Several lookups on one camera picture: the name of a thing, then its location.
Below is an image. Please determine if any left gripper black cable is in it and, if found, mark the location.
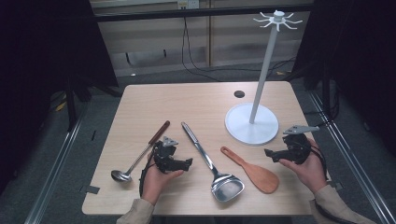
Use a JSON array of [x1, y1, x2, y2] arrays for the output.
[[138, 152, 157, 198]]

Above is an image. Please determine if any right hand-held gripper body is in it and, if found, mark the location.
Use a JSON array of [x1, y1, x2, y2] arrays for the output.
[[281, 124, 320, 165]]

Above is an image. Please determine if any stainless steel spatula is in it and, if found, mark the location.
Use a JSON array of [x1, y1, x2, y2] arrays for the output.
[[180, 121, 246, 203]]

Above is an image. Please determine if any white utensil rack stand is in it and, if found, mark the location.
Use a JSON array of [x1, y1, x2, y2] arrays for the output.
[[224, 9, 304, 147]]

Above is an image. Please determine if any black curtain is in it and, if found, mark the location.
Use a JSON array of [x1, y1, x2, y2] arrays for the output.
[[291, 0, 396, 157], [0, 0, 120, 195]]

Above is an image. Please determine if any person's left hand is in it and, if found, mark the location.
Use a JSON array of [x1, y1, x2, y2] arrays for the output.
[[141, 154, 185, 206]]

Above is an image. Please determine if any ladle with wooden handle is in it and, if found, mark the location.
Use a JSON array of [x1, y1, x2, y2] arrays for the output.
[[110, 120, 171, 183]]

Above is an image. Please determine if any wooden rice paddle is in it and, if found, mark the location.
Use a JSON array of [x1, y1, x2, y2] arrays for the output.
[[220, 146, 280, 194]]

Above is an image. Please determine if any black wall cable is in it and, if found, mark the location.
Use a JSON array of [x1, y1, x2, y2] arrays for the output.
[[181, 16, 297, 82]]

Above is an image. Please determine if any aluminium floor rail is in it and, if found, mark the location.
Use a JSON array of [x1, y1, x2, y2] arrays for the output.
[[307, 89, 396, 224], [23, 101, 92, 224]]

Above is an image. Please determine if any wall power outlet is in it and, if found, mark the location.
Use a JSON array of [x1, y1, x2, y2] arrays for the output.
[[177, 0, 200, 10]]

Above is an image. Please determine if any black floor tape patch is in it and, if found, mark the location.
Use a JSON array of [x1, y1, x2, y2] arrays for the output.
[[78, 184, 101, 196]]

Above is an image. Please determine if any person's right hand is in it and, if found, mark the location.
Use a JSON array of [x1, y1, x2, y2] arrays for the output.
[[278, 138, 329, 194]]

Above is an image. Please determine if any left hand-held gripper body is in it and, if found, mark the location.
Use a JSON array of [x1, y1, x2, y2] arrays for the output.
[[152, 135, 180, 174]]

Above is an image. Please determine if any black horizontal bar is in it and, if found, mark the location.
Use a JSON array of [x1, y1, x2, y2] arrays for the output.
[[92, 3, 315, 23]]

